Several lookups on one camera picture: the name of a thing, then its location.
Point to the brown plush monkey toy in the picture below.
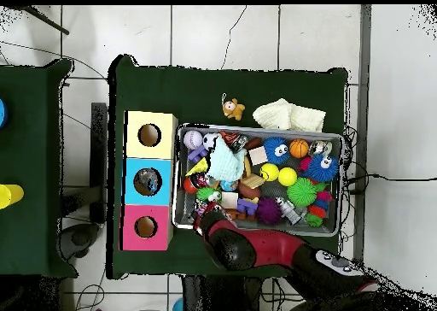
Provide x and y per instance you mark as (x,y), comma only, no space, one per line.
(234,110)

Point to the colourful dotted paper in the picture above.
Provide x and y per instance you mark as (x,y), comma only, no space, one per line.
(201,208)

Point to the plain yellow ball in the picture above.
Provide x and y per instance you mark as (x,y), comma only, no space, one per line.
(287,176)

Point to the blue disc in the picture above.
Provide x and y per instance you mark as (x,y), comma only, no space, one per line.
(2,112)

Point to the dark green side table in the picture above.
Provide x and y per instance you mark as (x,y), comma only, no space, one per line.
(24,153)

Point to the cream knitted cloth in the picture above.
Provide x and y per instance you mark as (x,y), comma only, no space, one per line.
(290,116)

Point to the shallow mesh bin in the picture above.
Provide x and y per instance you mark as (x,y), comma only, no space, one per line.
(333,218)

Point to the blue spiky puffer toy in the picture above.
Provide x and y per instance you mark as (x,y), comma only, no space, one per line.
(322,167)

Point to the wooden box with three holes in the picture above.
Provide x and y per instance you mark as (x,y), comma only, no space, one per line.
(150,150)

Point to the yellow cylinder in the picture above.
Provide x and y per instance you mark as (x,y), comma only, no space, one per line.
(10,194)

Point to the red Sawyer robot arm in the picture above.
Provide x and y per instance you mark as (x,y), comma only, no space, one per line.
(266,249)

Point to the green spiky puffer toy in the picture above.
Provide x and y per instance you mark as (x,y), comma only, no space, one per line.
(302,192)

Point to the small crushed clear bottle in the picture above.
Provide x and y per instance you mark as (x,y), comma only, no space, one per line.
(289,210)

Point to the yellow cheese wedge toy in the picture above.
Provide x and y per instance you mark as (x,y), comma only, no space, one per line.
(198,168)

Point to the purple spiky toy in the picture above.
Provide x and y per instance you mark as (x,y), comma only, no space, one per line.
(269,211)

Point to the mint green cloth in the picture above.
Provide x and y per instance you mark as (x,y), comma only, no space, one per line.
(225,160)

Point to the wooden cube block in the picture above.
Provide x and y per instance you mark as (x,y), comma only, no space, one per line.
(258,155)

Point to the blue toy block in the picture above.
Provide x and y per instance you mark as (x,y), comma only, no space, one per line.
(247,206)

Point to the orange toy basketball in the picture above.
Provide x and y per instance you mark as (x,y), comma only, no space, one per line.
(298,148)

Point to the dark rod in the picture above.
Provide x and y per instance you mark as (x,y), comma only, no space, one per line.
(44,18)

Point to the white baseball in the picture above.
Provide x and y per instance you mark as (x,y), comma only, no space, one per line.
(193,139)

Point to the small blue spiky puffer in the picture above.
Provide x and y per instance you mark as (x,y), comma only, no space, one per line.
(276,150)

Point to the grey round base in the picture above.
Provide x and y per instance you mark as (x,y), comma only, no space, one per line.
(80,239)

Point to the yellow tennis ball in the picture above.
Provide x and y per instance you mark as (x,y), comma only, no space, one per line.
(269,172)

